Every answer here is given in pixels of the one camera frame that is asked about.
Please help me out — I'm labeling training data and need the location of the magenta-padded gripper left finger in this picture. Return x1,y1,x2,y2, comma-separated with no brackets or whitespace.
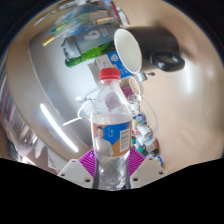
57,148,98,189

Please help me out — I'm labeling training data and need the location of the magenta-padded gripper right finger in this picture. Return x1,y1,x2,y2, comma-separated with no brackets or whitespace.
128,147,167,190

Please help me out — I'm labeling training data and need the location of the clear water bottle red cap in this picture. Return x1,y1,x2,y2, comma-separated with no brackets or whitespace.
90,67,134,192

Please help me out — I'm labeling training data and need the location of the white LED light bar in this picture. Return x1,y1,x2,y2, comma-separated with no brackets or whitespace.
39,102,80,154

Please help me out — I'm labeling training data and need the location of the pink packet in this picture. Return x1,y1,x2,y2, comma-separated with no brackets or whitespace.
120,76,142,102

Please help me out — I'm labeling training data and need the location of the green bottle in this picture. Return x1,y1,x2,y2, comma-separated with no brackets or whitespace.
64,41,116,69

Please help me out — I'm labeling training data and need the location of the grey shaker bottle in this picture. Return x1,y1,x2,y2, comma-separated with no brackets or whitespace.
60,24,118,60

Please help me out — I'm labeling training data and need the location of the white cable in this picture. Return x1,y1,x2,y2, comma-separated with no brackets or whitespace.
62,96,101,128

